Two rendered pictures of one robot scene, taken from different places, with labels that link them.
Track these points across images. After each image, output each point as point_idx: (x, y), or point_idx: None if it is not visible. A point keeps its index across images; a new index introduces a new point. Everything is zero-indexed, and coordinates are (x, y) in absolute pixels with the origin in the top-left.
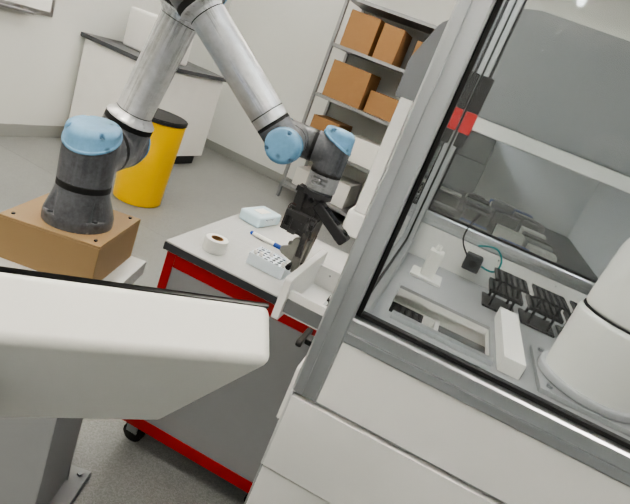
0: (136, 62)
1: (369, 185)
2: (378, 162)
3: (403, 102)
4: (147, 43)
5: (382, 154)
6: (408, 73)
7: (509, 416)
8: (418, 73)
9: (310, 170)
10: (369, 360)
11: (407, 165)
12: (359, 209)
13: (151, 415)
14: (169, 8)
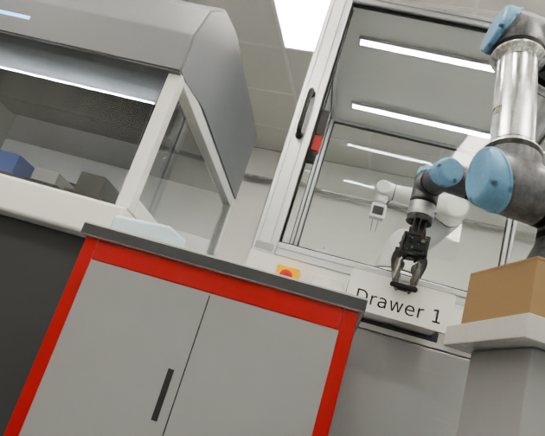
0: (535, 102)
1: (144, 176)
2: (155, 147)
3: (182, 81)
4: (536, 87)
5: (159, 137)
6: (191, 51)
7: None
8: (195, 54)
9: (430, 202)
10: None
11: None
12: (132, 207)
13: None
14: (541, 66)
